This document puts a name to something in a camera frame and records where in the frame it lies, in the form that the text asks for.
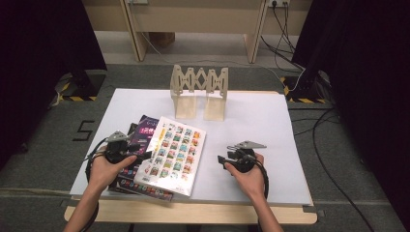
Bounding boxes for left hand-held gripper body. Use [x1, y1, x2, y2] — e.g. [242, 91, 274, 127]
[104, 130, 143, 165]

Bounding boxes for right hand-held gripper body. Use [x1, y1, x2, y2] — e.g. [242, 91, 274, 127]
[227, 139, 268, 174]

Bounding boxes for purple magazine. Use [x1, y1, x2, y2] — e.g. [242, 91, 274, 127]
[118, 114, 161, 187]
[107, 175, 175, 203]

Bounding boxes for white book with colourful pictures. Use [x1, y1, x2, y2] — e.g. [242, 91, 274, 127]
[132, 115, 208, 197]

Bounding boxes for beige expandable book rack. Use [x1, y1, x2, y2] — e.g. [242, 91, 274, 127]
[169, 64, 230, 123]

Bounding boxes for person's right hand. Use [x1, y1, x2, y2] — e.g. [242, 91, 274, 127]
[223, 153, 268, 200]

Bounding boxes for person's left hand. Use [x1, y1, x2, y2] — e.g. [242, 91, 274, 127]
[88, 146, 138, 195]

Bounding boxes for white board sheet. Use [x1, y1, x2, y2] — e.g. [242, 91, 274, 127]
[69, 88, 313, 207]

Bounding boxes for stand base with striped tape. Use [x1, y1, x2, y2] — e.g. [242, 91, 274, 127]
[51, 69, 107, 103]
[279, 74, 327, 104]

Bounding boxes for brown cardboard box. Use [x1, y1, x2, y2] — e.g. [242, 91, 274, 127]
[148, 31, 177, 48]

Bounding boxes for black curtain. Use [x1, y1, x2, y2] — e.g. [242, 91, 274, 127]
[0, 0, 108, 170]
[291, 0, 410, 223]

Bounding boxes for beige wooden desk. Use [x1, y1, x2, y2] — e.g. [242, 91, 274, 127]
[81, 0, 313, 65]

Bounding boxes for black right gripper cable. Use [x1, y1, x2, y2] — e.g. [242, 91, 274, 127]
[253, 158, 271, 200]

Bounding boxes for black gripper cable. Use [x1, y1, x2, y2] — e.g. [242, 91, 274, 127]
[253, 158, 271, 200]
[80, 137, 109, 232]

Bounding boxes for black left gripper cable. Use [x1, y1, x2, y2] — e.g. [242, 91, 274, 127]
[80, 137, 109, 232]

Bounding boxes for black floor cable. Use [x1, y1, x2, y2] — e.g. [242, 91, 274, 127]
[288, 107, 376, 232]

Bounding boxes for black wall cables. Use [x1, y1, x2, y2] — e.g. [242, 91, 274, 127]
[260, 0, 307, 73]

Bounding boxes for white wall socket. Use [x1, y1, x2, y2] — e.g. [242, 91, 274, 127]
[267, 0, 291, 8]

